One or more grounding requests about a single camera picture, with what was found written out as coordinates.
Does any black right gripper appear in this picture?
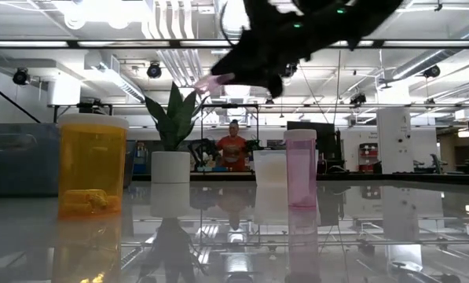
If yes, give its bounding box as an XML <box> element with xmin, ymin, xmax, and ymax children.
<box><xmin>209</xmin><ymin>0</ymin><xmax>310</xmax><ymax>100</ymax></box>

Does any clear plastic bin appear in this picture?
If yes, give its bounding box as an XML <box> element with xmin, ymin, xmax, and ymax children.
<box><xmin>252</xmin><ymin>149</ymin><xmax>288</xmax><ymax>186</ymax></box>

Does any dark grey bin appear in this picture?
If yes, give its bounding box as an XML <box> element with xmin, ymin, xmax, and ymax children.
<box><xmin>0</xmin><ymin>122</ymin><xmax>137</xmax><ymax>198</ymax></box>

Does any person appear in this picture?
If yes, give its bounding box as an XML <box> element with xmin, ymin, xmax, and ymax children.
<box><xmin>214</xmin><ymin>119</ymin><xmax>249</xmax><ymax>173</ymax></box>

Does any black flat monitor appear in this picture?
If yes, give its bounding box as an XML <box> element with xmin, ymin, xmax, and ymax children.
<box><xmin>287</xmin><ymin>120</ymin><xmax>337</xmax><ymax>164</ymax></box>

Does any snake plant in white pot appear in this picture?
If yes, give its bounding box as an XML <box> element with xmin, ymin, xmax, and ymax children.
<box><xmin>144</xmin><ymin>81</ymin><xmax>210</xmax><ymax>185</ymax></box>

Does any blue storage container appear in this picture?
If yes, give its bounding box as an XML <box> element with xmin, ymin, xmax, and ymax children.
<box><xmin>133</xmin><ymin>141</ymin><xmax>148</xmax><ymax>175</ymax></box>

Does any black overhead beam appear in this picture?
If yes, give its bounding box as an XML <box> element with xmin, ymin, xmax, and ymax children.
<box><xmin>0</xmin><ymin>38</ymin><xmax>469</xmax><ymax>50</ymax></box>

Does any red tool cabinet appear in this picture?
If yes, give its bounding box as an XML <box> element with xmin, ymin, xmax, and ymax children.
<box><xmin>358</xmin><ymin>142</ymin><xmax>379</xmax><ymax>173</ymax></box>

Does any black metal frame station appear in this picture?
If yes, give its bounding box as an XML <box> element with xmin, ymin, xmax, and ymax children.
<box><xmin>200</xmin><ymin>102</ymin><xmax>260</xmax><ymax>174</ymax></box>

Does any white ventilation duct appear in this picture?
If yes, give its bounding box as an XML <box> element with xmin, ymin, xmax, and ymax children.
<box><xmin>83</xmin><ymin>50</ymin><xmax>147</xmax><ymax>104</ymax></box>

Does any silver round duct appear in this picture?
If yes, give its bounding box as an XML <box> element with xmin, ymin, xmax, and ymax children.
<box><xmin>379</xmin><ymin>49</ymin><xmax>469</xmax><ymax>90</ymax></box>

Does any black metal table frame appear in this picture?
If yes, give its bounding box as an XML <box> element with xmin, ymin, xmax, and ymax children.
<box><xmin>131</xmin><ymin>171</ymin><xmax>469</xmax><ymax>186</ymax></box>

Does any black taut arm cable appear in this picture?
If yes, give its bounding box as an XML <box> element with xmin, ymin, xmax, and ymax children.
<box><xmin>0</xmin><ymin>74</ymin><xmax>42</xmax><ymax>123</ymax></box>

